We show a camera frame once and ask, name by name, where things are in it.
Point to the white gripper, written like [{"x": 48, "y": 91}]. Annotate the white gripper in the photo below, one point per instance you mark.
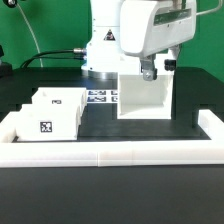
[{"x": 150, "y": 26}]

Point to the white drawer cabinet box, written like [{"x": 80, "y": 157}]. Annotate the white drawer cabinet box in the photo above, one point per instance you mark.
[{"x": 140, "y": 99}]

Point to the white drawer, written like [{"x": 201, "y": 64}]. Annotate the white drawer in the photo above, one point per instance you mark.
[
  {"x": 38, "y": 122},
  {"x": 62, "y": 96}
]

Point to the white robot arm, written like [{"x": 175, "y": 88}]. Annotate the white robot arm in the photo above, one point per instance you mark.
[{"x": 104, "y": 57}]

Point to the white marker tag sheet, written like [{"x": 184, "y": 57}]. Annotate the white marker tag sheet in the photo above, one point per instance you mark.
[{"x": 102, "y": 96}]

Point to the white U-shaped fence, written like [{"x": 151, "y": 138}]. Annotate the white U-shaped fence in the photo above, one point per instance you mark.
[{"x": 101, "y": 154}]

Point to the black device at left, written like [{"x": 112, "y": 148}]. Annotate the black device at left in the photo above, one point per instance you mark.
[{"x": 5, "y": 68}]

